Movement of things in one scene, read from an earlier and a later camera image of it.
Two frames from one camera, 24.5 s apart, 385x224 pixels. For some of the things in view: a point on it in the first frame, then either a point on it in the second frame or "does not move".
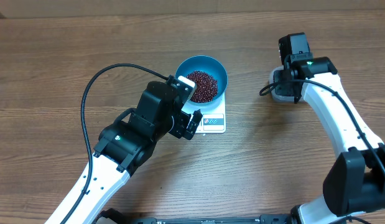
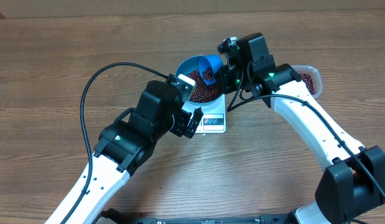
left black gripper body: x=178 y=128 does not move
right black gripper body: x=291 y=89 -> x=232 y=80
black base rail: x=111 y=216 does not move
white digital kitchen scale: x=214 y=116 does not move
